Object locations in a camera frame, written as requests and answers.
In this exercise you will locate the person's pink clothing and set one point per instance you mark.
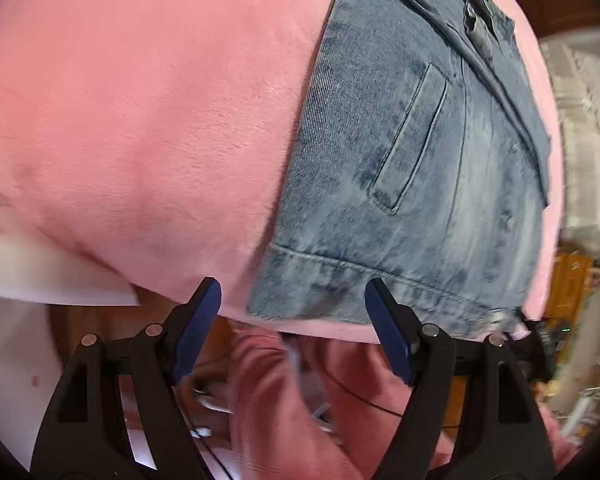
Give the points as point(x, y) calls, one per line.
point(270, 410)

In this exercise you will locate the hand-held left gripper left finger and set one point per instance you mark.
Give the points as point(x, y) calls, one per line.
point(200, 330)

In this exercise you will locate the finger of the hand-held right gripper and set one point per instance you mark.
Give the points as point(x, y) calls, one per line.
point(537, 345)

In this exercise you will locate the pink bed blanket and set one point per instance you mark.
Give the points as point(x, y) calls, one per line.
point(155, 110)

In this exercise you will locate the blue denim jacket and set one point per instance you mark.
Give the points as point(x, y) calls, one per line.
point(405, 160)

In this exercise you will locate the wooden cabinet with round knobs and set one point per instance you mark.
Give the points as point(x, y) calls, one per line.
point(570, 285)

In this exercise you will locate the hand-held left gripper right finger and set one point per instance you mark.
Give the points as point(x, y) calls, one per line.
point(390, 330)

